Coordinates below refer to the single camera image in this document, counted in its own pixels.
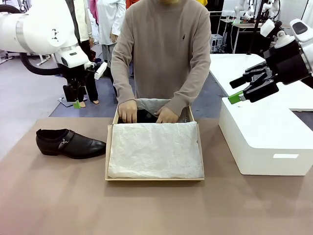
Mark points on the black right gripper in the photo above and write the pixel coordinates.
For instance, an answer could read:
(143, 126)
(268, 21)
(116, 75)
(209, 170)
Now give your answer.
(288, 63)

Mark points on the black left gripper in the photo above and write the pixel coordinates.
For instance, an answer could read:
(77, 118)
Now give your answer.
(74, 78)

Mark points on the black leather buckle shoe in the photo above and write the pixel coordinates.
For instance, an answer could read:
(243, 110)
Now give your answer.
(73, 145)
(145, 117)

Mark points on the white tissue wrapping paper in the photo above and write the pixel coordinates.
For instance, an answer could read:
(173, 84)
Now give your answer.
(154, 151)

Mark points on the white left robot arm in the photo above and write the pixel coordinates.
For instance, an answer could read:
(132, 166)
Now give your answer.
(34, 29)

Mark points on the person's left forearm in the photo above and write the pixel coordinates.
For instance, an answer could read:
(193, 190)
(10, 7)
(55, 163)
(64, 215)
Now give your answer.
(190, 90)

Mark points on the person's right forearm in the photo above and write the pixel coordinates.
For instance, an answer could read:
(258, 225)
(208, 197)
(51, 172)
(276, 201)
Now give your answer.
(122, 85)

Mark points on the brown cardboard shoe box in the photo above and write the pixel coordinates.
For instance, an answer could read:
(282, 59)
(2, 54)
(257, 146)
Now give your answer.
(108, 151)

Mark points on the person's right hand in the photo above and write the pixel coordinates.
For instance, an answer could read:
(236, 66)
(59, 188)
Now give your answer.
(127, 111)

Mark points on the person's left hand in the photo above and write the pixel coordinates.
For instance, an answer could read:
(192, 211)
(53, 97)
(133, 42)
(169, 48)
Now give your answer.
(168, 117)

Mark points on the black stand pole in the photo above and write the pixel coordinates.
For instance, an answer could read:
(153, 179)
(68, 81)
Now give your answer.
(255, 31)

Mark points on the beige-topped background table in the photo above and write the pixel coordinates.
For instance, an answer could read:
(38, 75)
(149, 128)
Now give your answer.
(240, 29)

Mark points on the white plastic crate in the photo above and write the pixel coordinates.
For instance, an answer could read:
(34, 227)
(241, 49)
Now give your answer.
(217, 42)

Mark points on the white background robot arms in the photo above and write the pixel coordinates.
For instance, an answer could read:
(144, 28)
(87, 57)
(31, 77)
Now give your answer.
(245, 12)

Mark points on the white rectangular label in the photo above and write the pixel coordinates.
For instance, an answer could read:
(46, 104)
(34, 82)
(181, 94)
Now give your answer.
(285, 156)

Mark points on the mannequin in grey shorts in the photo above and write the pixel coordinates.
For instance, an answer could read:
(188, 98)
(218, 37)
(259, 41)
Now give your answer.
(110, 22)

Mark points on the white curtain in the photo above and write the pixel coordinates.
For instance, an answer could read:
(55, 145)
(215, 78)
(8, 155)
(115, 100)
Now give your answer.
(308, 9)

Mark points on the pink hanging garment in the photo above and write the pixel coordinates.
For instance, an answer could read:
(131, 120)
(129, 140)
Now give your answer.
(93, 9)

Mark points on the person in beige sweater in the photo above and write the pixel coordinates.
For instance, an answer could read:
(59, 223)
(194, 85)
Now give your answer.
(161, 49)

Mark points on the mannequin in orange hoodie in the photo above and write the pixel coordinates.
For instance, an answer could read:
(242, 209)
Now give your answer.
(130, 3)

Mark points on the grey mannequin base plate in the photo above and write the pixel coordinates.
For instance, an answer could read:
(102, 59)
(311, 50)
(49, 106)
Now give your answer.
(62, 101)

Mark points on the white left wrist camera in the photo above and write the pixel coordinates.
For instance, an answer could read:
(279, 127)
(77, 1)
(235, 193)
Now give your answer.
(100, 70)

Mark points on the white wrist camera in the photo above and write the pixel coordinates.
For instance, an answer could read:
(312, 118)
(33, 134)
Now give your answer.
(267, 27)
(100, 70)

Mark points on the white pedestal box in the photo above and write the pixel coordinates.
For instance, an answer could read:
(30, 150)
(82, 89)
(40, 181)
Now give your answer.
(264, 137)

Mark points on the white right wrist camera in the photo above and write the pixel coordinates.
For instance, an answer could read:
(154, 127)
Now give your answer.
(267, 27)

